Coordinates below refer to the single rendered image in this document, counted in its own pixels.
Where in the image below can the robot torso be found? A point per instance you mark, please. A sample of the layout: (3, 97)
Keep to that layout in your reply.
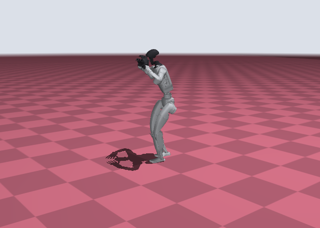
(165, 86)

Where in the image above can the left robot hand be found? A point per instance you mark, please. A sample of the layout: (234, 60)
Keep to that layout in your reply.
(145, 61)

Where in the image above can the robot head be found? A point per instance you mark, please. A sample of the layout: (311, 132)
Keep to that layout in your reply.
(152, 54)

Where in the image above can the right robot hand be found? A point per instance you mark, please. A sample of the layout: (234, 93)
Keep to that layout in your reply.
(140, 63)

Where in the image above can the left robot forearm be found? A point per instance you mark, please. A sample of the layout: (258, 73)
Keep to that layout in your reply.
(150, 73)

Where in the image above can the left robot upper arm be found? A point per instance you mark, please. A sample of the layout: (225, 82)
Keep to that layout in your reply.
(161, 73)

